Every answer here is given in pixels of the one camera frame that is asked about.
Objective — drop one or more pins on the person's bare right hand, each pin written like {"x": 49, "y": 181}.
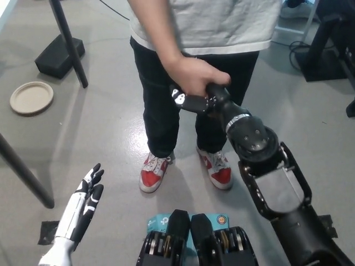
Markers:
{"x": 197, "y": 73}

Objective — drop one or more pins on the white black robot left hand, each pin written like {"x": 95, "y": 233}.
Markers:
{"x": 79, "y": 205}

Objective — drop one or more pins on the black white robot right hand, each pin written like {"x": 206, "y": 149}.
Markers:
{"x": 219, "y": 102}

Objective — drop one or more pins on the black robot body left block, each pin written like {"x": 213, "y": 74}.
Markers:
{"x": 177, "y": 221}

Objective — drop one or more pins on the large black floor tape patch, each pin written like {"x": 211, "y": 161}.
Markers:
{"x": 47, "y": 232}

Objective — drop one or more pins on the white t-shirt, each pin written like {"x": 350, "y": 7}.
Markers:
{"x": 227, "y": 22}

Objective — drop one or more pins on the thick black table leg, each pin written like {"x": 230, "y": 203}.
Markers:
{"x": 25, "y": 173}

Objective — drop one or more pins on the red white left sneaker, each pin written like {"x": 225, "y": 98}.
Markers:
{"x": 219, "y": 171}

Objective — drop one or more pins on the red white sneaker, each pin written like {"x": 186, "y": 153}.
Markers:
{"x": 152, "y": 174}
{"x": 219, "y": 171}

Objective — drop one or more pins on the red white right sneaker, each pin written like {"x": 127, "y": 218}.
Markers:
{"x": 152, "y": 174}

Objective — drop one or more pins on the teal router box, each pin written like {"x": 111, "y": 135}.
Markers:
{"x": 159, "y": 221}

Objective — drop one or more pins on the black equipment stand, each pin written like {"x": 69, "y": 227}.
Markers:
{"x": 324, "y": 62}

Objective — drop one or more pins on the beige paper plate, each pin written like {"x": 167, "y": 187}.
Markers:
{"x": 32, "y": 98}

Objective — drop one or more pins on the thin black table leg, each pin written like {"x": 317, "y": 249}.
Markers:
{"x": 70, "y": 45}

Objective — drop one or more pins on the black furniture foot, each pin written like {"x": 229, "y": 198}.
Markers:
{"x": 350, "y": 108}

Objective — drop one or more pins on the black rectangular block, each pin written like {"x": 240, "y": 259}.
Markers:
{"x": 55, "y": 59}

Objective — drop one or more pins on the white metal frame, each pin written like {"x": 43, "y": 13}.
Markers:
{"x": 308, "y": 22}

